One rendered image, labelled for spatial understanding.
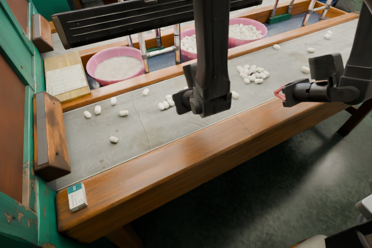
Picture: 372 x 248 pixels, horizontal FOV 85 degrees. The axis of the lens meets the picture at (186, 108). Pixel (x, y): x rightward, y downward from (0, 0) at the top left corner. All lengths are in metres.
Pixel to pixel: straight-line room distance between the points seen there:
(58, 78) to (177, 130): 0.55
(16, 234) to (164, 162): 0.34
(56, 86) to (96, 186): 0.48
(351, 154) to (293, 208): 0.66
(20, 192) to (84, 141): 0.26
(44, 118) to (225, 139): 0.54
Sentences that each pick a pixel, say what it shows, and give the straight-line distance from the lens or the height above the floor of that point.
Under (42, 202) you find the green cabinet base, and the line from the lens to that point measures 0.61.
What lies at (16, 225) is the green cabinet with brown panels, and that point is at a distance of 0.50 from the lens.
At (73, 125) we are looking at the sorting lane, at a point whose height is 0.74.
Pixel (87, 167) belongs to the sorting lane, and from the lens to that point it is 0.70.
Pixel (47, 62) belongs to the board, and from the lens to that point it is 1.12.
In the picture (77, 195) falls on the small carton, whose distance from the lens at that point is 0.62.
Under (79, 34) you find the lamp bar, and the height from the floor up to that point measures 1.07.
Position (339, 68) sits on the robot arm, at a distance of 0.63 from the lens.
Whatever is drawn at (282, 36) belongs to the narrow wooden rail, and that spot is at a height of 0.76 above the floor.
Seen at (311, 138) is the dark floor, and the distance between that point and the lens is 1.86.
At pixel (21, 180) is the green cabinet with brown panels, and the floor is 0.88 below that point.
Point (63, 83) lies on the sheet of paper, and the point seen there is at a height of 0.78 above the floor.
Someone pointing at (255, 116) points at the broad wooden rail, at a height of 0.76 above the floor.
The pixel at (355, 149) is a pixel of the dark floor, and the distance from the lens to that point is 1.98.
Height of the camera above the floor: 1.31
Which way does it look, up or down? 47 degrees down
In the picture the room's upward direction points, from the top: straight up
